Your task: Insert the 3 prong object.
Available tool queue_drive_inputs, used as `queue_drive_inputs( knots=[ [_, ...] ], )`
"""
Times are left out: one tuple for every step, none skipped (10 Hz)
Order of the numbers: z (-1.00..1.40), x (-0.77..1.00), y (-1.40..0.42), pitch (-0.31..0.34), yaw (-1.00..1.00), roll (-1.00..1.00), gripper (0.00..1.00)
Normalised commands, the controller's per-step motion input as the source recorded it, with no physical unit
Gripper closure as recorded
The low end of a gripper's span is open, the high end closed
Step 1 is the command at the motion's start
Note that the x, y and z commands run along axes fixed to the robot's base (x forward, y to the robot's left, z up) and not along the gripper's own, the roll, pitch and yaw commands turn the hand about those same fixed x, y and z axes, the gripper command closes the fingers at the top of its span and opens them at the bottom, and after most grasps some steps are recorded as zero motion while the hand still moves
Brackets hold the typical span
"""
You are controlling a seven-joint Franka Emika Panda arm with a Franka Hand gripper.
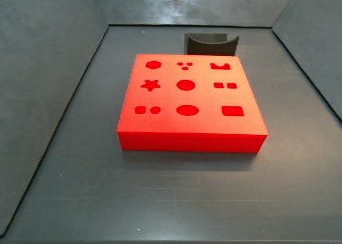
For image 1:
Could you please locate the red shape sorter block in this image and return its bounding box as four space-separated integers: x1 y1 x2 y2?
117 54 267 153

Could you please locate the black curved holder stand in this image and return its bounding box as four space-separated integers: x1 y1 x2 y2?
184 33 239 56

